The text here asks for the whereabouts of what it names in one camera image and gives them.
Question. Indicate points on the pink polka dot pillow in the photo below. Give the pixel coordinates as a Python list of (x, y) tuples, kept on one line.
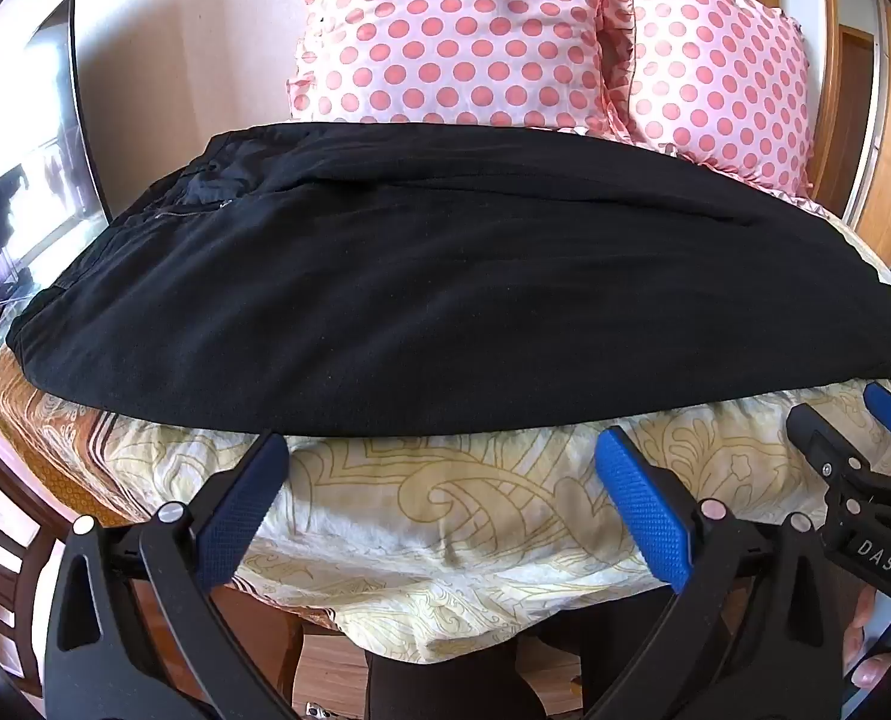
[(715, 75), (445, 30)]

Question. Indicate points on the person's right hand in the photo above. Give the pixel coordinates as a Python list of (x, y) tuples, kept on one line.
[(863, 637)]

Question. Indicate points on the flat screen television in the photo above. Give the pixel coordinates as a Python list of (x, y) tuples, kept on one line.
[(33, 165)]

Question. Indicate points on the cream patterned bedspread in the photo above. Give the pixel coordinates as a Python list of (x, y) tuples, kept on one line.
[(490, 532)]

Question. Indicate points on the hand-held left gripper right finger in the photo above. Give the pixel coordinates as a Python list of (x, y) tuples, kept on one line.
[(644, 511)]

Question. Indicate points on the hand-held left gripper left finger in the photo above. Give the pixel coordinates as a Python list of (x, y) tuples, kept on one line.
[(241, 511)]

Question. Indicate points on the black pants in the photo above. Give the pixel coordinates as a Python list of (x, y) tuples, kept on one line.
[(445, 300)]

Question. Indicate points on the wooden chair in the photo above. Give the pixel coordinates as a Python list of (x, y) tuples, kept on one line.
[(3, 615)]

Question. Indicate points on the person's legs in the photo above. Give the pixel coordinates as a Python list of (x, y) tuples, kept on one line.
[(453, 682)]

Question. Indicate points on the wooden door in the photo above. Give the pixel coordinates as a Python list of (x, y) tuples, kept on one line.
[(850, 105)]

